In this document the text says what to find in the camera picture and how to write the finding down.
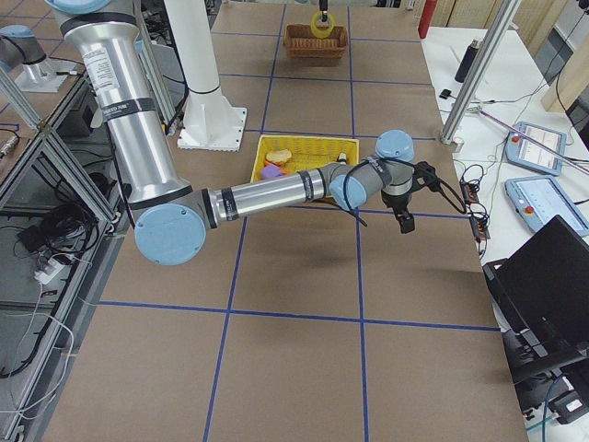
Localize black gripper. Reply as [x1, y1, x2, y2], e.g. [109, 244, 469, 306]
[381, 195, 415, 234]

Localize yellow clear tape roll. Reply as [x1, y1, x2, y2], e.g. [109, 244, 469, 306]
[310, 11, 335, 39]

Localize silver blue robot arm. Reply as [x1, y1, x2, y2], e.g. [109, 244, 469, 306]
[52, 1, 414, 265]

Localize brown wicker basket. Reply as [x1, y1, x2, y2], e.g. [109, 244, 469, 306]
[283, 24, 348, 59]

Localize yellow wicker basket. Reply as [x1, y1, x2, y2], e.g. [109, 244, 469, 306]
[237, 134, 359, 206]

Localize red cylinder object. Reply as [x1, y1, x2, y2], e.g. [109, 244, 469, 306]
[418, 0, 437, 39]

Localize reacher grabber tool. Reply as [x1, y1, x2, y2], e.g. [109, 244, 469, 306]
[468, 107, 588, 175]

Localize toy croissant bread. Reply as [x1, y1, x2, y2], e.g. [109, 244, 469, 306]
[265, 149, 293, 166]

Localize teach pendant tablet upper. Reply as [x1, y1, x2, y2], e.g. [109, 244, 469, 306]
[505, 122, 567, 176]

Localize teach pendant tablet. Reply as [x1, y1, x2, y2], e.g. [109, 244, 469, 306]
[504, 176, 588, 237]
[505, 122, 567, 176]

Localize purple foam cube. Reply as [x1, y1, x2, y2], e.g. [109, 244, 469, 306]
[260, 164, 283, 180]

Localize teach pendant tablet lower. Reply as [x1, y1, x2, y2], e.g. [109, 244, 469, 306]
[504, 176, 588, 237]

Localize black water bottle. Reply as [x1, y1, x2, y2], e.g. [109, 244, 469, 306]
[455, 40, 481, 83]

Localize black laptop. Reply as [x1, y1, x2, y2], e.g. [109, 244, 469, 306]
[481, 214, 589, 342]

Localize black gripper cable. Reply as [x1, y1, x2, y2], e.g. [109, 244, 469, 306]
[344, 159, 467, 227]

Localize aluminium frame post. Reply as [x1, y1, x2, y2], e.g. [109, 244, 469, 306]
[439, 0, 522, 153]

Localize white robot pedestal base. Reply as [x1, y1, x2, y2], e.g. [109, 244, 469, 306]
[165, 0, 248, 152]

